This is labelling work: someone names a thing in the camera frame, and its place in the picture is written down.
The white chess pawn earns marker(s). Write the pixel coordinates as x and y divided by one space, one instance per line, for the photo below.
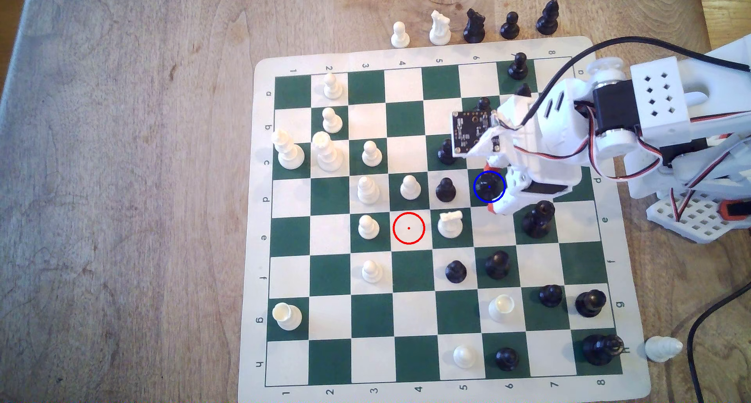
464 356
372 271
332 121
410 187
368 227
371 154
332 87
401 36

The white chess queen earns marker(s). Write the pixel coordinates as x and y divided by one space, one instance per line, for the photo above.
327 153

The black camera circuit board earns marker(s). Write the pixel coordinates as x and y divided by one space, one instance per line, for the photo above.
472 132

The black chess bishop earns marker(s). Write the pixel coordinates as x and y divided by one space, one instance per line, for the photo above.
547 19
522 89

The white chess bishop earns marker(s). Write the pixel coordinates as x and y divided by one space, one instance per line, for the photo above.
368 190
663 349

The white chess king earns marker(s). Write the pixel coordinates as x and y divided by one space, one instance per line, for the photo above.
288 152

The white chess rook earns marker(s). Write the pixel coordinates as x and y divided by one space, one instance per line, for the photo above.
501 309
288 317

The black chess pawn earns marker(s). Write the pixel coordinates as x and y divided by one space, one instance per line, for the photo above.
446 190
510 28
484 103
507 359
550 296
445 154
456 272
518 68

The black chess knight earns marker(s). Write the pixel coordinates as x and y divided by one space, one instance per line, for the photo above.
474 29
490 187

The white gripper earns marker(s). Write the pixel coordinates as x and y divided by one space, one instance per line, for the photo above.
541 188

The black chess queen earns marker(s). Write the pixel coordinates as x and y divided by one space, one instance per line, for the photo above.
536 223

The green and cream chess mat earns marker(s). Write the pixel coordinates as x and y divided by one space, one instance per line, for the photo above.
410 321

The orange plastic base part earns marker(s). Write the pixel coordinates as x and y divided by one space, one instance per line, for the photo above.
736 210

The white chess knight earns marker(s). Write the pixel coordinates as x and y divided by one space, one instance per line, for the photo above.
440 31
450 225

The black chess king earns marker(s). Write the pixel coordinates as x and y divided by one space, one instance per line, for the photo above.
601 350

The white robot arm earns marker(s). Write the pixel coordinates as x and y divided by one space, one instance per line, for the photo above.
657 92

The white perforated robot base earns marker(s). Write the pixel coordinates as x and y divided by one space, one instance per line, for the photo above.
698 218

